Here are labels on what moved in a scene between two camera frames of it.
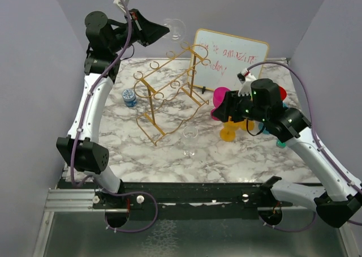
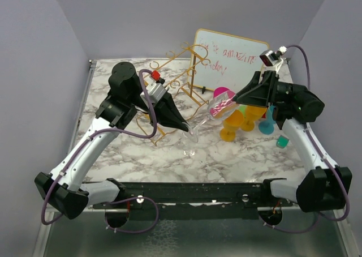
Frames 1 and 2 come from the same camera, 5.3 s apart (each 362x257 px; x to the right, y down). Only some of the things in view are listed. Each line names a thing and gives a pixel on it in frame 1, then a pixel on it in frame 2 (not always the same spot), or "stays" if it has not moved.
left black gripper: x=145 y=30 → x=167 y=113
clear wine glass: x=177 y=32 → x=220 y=107
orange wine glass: x=228 y=132 stays
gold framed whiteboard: x=220 y=57 stays
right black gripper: x=228 y=107 → x=260 y=94
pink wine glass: x=218 y=97 stays
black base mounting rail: x=184 y=196 stays
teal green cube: x=280 y=145 stays
